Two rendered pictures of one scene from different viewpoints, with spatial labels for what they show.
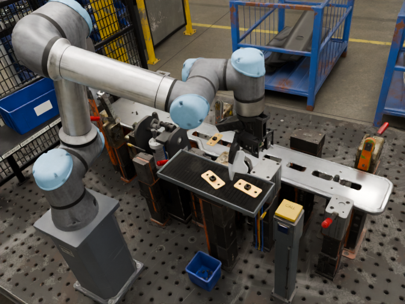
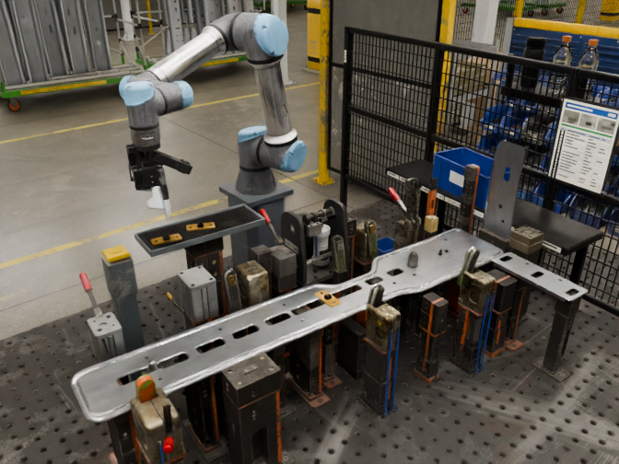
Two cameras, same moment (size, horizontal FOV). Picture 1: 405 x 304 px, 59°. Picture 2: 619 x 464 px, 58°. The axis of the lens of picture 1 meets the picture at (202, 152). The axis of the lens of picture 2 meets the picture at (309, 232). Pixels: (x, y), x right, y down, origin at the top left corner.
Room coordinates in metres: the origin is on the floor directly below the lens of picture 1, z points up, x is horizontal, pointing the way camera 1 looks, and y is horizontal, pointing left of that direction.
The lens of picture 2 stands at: (1.55, -1.40, 1.93)
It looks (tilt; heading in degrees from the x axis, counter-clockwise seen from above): 27 degrees down; 105
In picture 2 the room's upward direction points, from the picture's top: straight up
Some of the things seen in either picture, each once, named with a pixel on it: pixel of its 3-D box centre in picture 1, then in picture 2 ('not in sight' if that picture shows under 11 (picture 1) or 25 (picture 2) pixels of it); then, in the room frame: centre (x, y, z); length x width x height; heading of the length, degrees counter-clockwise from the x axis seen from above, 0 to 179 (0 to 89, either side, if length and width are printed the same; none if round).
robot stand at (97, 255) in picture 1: (94, 248); (258, 234); (0.84, 0.45, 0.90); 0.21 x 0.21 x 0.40; 55
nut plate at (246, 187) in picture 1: (247, 187); (166, 237); (0.77, -0.12, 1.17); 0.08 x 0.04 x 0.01; 42
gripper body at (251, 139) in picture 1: (252, 129); (146, 164); (0.75, -0.14, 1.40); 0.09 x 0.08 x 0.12; 42
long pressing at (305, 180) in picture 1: (219, 140); (323, 303); (1.23, -0.08, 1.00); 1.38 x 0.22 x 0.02; 50
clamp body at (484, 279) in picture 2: not in sight; (471, 321); (1.66, 0.12, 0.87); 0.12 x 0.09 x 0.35; 140
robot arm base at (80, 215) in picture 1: (71, 202); (255, 175); (0.84, 0.45, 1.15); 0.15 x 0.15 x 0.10
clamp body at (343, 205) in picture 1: (333, 239); (114, 377); (0.73, -0.41, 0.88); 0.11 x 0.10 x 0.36; 140
